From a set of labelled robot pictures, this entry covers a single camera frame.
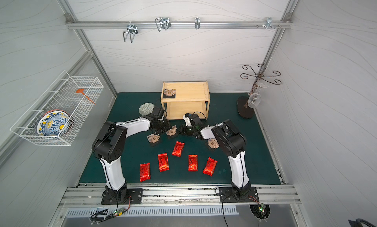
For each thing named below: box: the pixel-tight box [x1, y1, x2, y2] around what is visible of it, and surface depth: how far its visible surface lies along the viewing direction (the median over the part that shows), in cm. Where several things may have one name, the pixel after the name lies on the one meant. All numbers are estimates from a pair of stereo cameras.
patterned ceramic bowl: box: [138, 102, 156, 116], surface depth 110 cm
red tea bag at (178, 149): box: [171, 141, 185, 158], surface depth 90 cm
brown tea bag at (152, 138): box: [146, 133, 161, 144], surface depth 97 cm
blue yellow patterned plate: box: [36, 109, 73, 136], surface depth 62 cm
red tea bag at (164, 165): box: [157, 152, 170, 172], surface depth 86 cm
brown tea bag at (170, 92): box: [162, 88, 176, 97], surface depth 95 cm
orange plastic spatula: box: [75, 88, 97, 106], surface depth 80 cm
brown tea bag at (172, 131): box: [165, 124, 178, 137], surface depth 100 cm
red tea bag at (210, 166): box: [202, 157, 218, 177], surface depth 83 cm
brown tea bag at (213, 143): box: [207, 138, 220, 149], surface depth 95 cm
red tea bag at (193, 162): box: [188, 154, 198, 172], surface depth 85 cm
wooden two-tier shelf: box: [160, 80, 211, 120], surface depth 100 cm
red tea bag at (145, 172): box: [139, 162, 151, 183], surface depth 81 cm
